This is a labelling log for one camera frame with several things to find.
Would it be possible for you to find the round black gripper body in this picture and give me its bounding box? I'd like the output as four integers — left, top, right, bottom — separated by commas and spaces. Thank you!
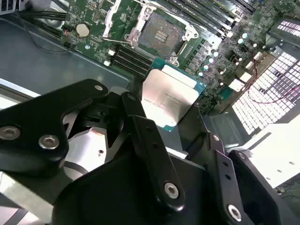
52, 151, 225, 225

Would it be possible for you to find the metal socket cover frame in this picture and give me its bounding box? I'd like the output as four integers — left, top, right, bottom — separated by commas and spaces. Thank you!
102, 0, 141, 45

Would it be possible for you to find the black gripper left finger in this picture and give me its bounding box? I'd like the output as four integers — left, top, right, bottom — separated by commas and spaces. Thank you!
0, 77, 186, 223

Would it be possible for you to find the silver CPU green rim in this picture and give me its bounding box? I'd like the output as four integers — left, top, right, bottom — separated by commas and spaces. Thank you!
140, 58, 207, 134

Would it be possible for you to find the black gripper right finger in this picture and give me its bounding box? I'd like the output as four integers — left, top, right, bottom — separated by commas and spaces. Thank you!
177, 105, 288, 225

